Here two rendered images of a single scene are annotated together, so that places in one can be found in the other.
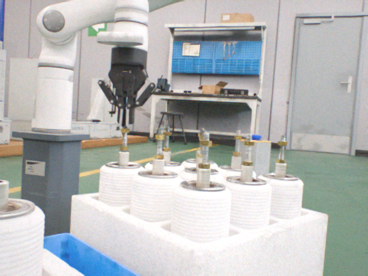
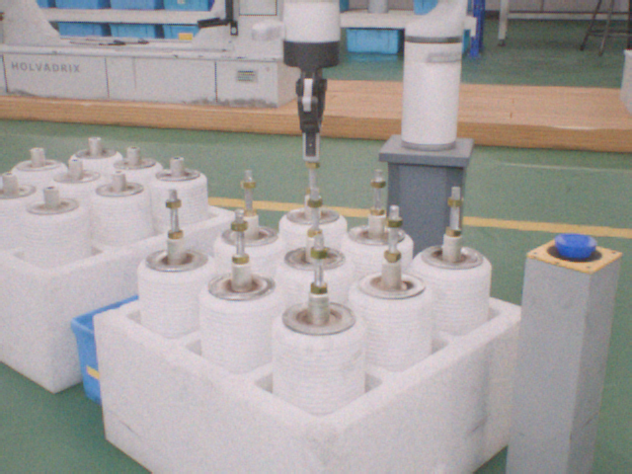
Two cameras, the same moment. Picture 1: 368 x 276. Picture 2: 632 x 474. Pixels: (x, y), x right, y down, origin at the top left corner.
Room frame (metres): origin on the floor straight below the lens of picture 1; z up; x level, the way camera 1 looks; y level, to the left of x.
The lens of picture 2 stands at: (0.69, -0.92, 0.59)
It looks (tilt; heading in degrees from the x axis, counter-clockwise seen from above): 19 degrees down; 87
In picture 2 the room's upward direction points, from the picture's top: straight up
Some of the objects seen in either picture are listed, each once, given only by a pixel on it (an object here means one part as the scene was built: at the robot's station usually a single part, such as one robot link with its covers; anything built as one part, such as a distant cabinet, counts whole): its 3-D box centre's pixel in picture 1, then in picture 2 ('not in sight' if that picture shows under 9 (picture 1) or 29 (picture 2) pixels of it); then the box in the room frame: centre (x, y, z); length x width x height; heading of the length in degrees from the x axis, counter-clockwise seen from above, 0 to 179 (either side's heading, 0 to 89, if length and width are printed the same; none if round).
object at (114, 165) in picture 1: (123, 165); (312, 216); (0.74, 0.13, 0.25); 0.08 x 0.08 x 0.01
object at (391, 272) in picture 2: (236, 163); (391, 275); (0.81, -0.13, 0.26); 0.02 x 0.02 x 0.03
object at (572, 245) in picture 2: (254, 138); (575, 248); (0.99, -0.20, 0.32); 0.04 x 0.04 x 0.02
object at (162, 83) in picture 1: (162, 84); not in sight; (5.32, 0.38, 0.87); 0.41 x 0.17 x 0.25; 163
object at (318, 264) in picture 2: (281, 153); (319, 272); (0.73, -0.21, 0.30); 0.01 x 0.01 x 0.08; 25
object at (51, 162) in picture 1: (50, 187); (424, 228); (0.94, 0.36, 0.15); 0.15 x 0.15 x 0.30; 73
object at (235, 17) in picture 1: (237, 20); not in sight; (5.51, -0.71, 1.96); 0.46 x 0.28 x 0.16; 69
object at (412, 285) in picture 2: (235, 168); (391, 285); (0.81, -0.13, 0.25); 0.08 x 0.08 x 0.01
